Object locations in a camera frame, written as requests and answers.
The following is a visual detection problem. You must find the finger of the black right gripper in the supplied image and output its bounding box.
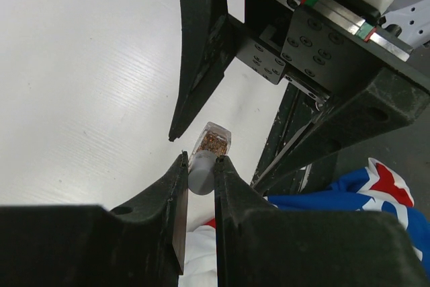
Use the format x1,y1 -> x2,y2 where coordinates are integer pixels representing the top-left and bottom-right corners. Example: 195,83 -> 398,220
169,0 -> 237,141

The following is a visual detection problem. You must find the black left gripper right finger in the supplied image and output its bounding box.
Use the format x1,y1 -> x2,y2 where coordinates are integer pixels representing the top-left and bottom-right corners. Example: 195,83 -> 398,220
215,157 -> 429,286

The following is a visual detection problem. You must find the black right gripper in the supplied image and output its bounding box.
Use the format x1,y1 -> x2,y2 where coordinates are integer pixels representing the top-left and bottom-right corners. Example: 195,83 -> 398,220
235,0 -> 429,194

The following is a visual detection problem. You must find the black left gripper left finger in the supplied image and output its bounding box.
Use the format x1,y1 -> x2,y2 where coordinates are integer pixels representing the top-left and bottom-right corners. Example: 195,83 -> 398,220
1,153 -> 188,286

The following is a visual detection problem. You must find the glitter nail polish bottle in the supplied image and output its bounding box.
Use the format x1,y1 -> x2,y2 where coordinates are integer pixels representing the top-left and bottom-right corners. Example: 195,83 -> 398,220
189,122 -> 232,167

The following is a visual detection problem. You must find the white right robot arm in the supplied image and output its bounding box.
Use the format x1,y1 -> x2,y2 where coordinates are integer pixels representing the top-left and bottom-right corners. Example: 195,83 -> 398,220
169,0 -> 429,194

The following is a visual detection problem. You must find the blue white red sleeve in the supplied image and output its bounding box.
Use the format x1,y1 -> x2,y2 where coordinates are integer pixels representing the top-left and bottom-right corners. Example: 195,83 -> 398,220
178,158 -> 429,286

